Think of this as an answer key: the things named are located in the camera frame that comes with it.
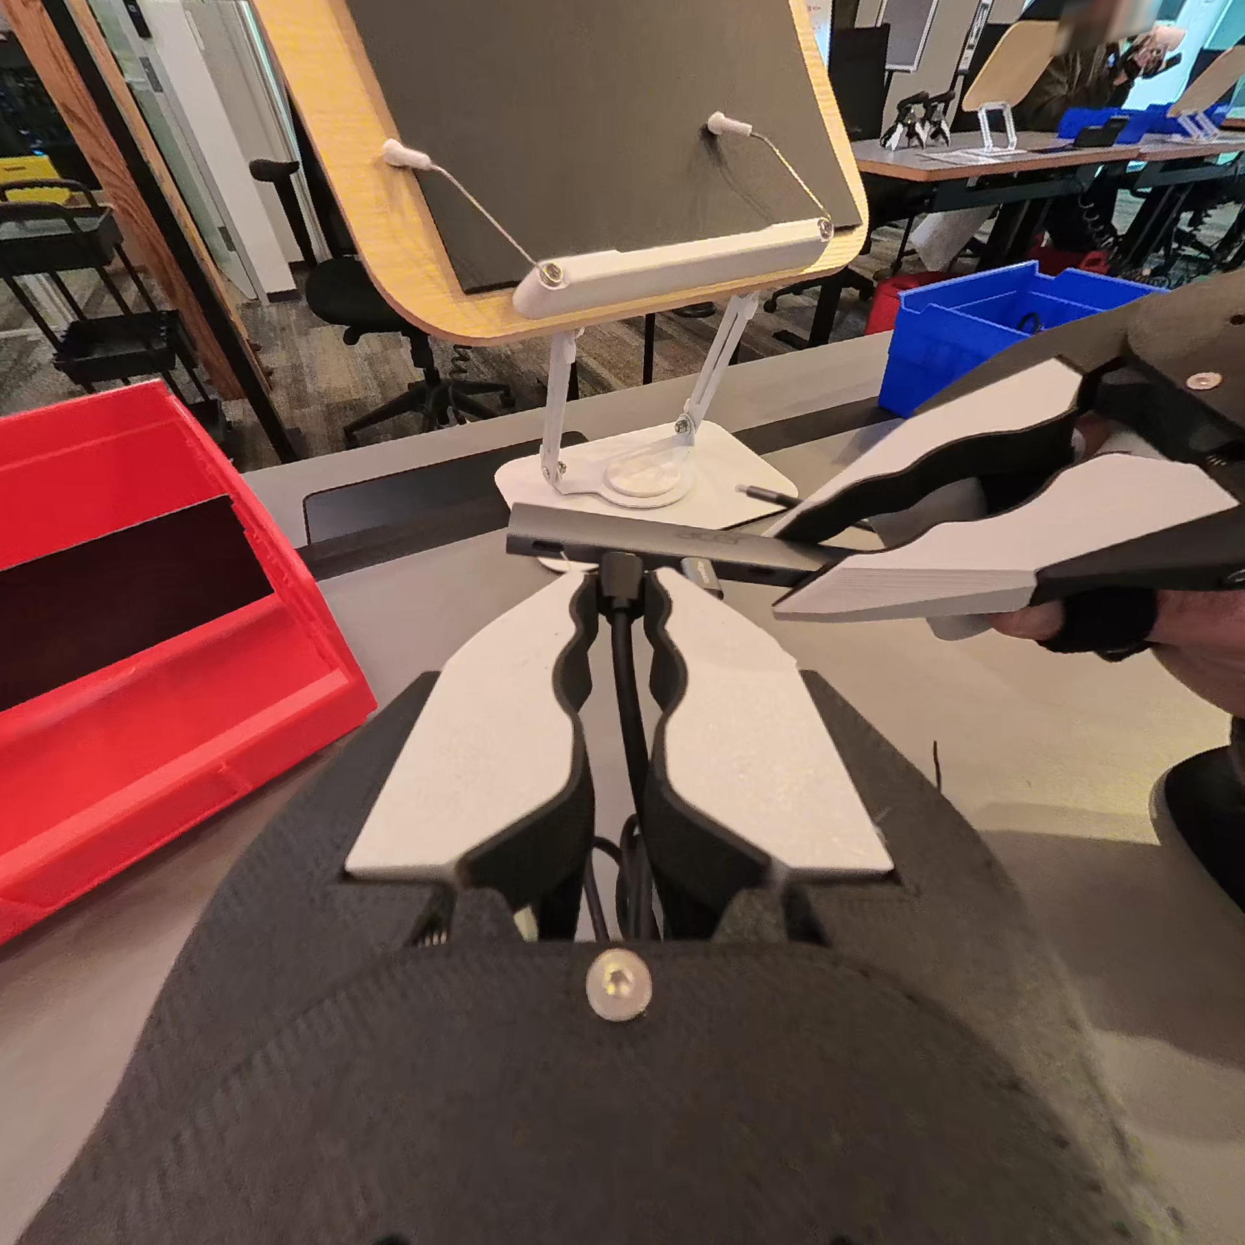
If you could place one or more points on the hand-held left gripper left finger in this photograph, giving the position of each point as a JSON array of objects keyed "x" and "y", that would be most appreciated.
[{"x": 475, "y": 759}]

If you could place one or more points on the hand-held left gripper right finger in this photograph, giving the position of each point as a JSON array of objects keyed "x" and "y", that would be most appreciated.
[{"x": 758, "y": 759}]

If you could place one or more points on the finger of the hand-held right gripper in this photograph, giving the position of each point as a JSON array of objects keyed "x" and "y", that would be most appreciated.
[
  {"x": 1021, "y": 525},
  {"x": 972, "y": 418}
]

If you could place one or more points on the grey usb hub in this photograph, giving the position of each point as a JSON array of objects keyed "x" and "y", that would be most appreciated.
[{"x": 631, "y": 532}]

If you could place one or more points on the red plastic bin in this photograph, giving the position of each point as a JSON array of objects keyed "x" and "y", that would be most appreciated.
[{"x": 145, "y": 778}]

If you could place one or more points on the person's right hand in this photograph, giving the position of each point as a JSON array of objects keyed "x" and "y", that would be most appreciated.
[{"x": 1206, "y": 631}]

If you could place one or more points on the blue plastic bin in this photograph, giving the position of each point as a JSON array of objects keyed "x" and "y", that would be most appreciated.
[
  {"x": 972, "y": 320},
  {"x": 1098, "y": 125}
]

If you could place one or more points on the wooden book stand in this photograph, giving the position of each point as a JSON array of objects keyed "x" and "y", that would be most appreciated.
[
  {"x": 1010, "y": 68},
  {"x": 1210, "y": 88},
  {"x": 320, "y": 145}
]

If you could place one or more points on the black textured pad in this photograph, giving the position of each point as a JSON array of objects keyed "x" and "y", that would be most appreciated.
[{"x": 1206, "y": 827}]

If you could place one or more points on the black office chair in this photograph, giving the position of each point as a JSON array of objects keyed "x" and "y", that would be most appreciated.
[{"x": 369, "y": 301}]

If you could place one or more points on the black sheet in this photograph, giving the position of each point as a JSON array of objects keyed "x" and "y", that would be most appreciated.
[{"x": 584, "y": 126}]

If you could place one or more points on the black utility cart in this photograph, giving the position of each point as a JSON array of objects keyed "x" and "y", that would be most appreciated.
[{"x": 96, "y": 243}]

